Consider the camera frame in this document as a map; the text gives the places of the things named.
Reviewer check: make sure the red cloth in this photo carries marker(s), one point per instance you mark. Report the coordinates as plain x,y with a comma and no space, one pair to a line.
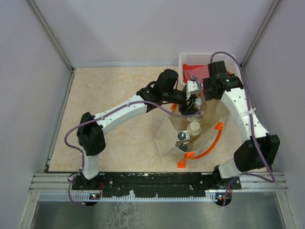
199,71

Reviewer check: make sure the white bottle black cap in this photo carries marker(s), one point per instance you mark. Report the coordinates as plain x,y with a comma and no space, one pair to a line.
182,136

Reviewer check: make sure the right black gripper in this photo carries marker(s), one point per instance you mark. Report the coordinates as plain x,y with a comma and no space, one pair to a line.
209,95

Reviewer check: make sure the clear bottle black cap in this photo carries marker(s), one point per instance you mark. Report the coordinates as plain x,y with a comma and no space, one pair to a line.
184,146

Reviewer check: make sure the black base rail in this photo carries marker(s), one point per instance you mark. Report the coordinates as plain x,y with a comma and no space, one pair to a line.
149,185

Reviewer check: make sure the white plastic basket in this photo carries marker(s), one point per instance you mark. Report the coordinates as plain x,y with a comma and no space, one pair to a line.
204,58

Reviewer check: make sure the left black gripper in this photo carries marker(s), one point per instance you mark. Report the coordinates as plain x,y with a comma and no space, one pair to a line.
187,110

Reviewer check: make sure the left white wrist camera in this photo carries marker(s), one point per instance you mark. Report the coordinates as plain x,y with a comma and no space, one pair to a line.
192,87

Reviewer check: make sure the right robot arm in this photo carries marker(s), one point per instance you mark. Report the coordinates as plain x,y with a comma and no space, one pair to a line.
258,148

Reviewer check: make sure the aluminium frame rail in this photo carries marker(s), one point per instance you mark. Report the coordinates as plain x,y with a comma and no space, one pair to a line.
50,182

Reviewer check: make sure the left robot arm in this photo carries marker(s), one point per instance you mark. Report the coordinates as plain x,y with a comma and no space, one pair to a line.
93,128

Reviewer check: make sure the canvas bag orange handles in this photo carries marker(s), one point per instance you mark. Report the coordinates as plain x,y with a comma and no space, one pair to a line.
192,138

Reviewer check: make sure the beige round bottle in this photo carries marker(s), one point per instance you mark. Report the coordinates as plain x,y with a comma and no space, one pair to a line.
194,129

